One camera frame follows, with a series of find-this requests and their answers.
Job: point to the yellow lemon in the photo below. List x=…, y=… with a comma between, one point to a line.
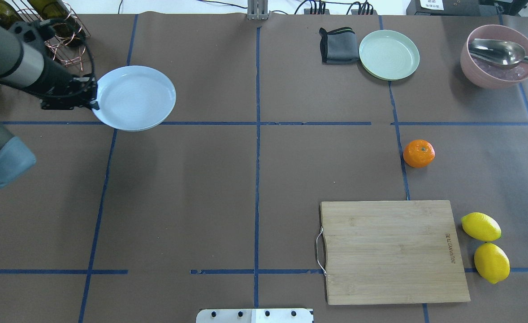
x=481, y=226
x=491, y=263

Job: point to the bamboo cutting board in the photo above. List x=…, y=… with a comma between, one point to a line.
x=391, y=252

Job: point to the black power strip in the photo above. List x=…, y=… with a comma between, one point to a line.
x=326, y=7

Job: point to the metal ladle spoon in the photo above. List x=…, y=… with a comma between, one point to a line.
x=504, y=54

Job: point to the light green plate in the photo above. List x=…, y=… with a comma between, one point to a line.
x=389, y=55

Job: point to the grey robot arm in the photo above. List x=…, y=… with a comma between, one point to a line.
x=24, y=66

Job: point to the orange mandarin fruit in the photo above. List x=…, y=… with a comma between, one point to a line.
x=419, y=153

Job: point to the dark green wine bottle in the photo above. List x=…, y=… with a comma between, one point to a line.
x=8, y=15

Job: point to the grey folded cloth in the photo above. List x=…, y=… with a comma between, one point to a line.
x=339, y=46

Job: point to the pink ribbed bowl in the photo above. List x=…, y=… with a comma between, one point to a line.
x=488, y=76

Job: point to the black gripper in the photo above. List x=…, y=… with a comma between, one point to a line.
x=54, y=80

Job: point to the upper yellow lemon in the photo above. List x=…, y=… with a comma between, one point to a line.
x=481, y=226

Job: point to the grey metal camera post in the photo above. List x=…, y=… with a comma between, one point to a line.
x=257, y=10

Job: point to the light blue plate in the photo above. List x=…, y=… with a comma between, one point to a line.
x=134, y=98

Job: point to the copper wire bottle rack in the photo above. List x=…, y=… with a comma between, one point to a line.
x=75, y=58

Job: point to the lower yellow lemon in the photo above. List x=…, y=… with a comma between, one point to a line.
x=491, y=263

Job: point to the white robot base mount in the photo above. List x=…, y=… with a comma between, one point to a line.
x=265, y=315

